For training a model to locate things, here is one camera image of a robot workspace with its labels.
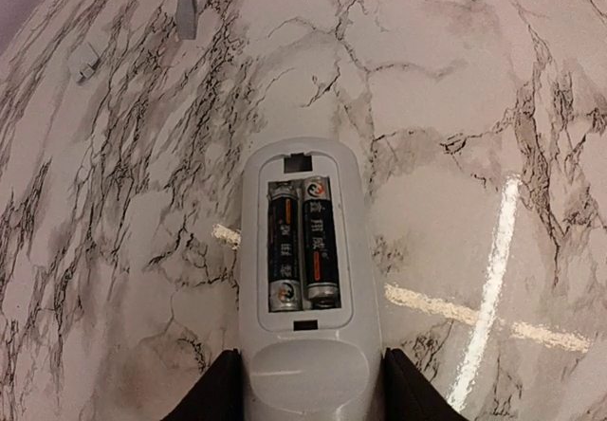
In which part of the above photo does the yellow screwdriver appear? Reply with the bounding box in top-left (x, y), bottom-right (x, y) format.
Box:
top-left (175, 0), bottom-right (197, 40)

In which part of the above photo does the black AAA battery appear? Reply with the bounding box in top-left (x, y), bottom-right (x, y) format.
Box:
top-left (267, 182), bottom-right (303, 313)
top-left (303, 176), bottom-right (340, 309)

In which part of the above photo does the white remote control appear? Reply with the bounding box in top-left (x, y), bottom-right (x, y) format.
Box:
top-left (239, 137), bottom-right (385, 420)

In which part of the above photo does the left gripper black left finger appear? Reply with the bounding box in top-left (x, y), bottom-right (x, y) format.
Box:
top-left (162, 349), bottom-right (245, 421)

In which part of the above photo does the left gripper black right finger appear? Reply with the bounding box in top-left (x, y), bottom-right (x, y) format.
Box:
top-left (383, 348), bottom-right (463, 421)

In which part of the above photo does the white battery cover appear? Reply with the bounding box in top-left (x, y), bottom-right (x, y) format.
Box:
top-left (67, 42), bottom-right (100, 84)

